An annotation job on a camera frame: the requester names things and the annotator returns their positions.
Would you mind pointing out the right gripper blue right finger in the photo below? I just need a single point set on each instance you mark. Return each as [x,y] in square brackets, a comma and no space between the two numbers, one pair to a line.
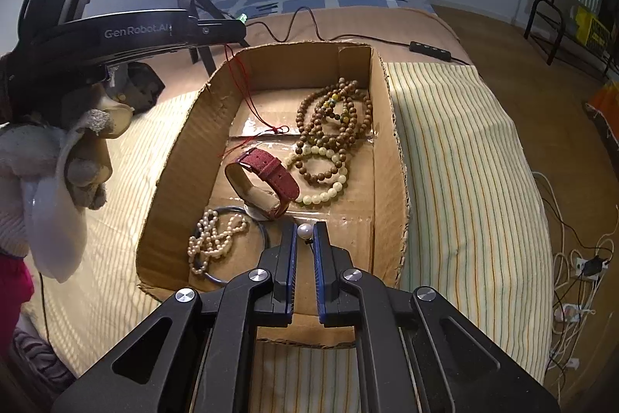
[415,351]

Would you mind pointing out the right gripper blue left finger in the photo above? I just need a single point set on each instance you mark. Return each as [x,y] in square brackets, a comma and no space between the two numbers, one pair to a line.
[194,353]

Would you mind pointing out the red strap wristwatch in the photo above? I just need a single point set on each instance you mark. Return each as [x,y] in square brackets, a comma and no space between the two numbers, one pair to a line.
[261,181]

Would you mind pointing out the brown cardboard box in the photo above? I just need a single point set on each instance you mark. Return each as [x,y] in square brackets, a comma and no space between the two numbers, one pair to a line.
[303,130]

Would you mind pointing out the left gloved hand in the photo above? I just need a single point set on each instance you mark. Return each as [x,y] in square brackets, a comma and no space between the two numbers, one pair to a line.
[50,176]

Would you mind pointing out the black snack bag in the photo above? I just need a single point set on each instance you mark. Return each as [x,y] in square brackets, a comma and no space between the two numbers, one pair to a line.
[134,84]

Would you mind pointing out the black tripod stand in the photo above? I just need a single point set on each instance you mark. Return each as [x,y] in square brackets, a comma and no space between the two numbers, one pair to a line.
[212,27]

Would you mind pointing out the striped yellow cloth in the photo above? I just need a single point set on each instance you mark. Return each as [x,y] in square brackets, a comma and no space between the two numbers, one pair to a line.
[476,233]

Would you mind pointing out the orange wooden crate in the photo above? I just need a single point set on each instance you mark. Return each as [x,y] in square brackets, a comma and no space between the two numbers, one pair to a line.
[605,104]

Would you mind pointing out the yellow box on rack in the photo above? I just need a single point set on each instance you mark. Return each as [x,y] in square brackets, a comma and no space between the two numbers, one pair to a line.
[590,32]

